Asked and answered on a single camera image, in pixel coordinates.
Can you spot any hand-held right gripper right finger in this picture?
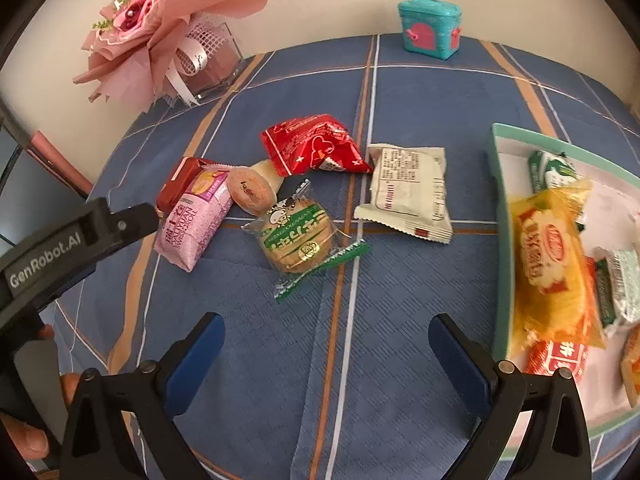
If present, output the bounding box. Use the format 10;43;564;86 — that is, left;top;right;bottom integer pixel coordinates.
428;313;593;480

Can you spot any orange snack packet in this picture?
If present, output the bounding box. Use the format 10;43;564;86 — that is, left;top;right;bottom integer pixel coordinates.
620;327;640;409

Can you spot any round wrapped pastry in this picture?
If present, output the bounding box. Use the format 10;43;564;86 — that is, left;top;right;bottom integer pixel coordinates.
226;166;279;216

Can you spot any teal toy chest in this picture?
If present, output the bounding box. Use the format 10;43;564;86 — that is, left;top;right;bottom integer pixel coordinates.
397;0;462;60

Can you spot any pink bar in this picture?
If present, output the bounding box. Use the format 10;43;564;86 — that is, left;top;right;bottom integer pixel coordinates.
29;131;97;197

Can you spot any green foil snack packet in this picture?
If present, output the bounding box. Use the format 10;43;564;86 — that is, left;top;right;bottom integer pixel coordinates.
592;249;640;332

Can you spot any person's left hand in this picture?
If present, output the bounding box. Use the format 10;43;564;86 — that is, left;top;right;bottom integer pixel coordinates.
0;324;84;462

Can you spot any clear green biscuit packet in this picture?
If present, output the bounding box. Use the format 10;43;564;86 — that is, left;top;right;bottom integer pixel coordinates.
241;179;371;306

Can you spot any white box with green rim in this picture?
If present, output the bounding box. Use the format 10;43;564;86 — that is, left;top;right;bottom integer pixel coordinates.
484;122;640;463

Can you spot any green white snack packet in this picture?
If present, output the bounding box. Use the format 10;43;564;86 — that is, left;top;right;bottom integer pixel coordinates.
527;150;592;231

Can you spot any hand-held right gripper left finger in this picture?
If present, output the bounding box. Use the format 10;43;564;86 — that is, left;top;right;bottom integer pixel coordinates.
59;312;226;480

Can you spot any clear glass vase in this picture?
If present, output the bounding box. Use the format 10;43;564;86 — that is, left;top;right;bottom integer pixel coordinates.
170;20;247;102

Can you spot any pink snack packet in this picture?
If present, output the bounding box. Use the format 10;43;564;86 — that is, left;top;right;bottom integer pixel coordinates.
153;169;235;274

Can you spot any small cream snack packet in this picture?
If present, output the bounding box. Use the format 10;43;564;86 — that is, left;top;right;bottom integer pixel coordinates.
249;158;286;191

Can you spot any yellow snack packet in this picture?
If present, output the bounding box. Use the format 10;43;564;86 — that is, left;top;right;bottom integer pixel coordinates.
507;180;607;357

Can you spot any red box snack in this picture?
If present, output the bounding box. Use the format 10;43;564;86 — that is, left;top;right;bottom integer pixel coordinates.
156;156;222;214

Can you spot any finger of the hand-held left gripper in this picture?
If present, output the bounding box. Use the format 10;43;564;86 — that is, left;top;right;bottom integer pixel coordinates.
107;202;161;252

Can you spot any pink flower bouquet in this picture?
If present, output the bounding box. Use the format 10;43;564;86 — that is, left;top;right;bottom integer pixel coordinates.
72;0;269;114

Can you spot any red white snack packet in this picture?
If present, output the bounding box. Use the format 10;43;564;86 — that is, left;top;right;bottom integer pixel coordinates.
525;339;591;387

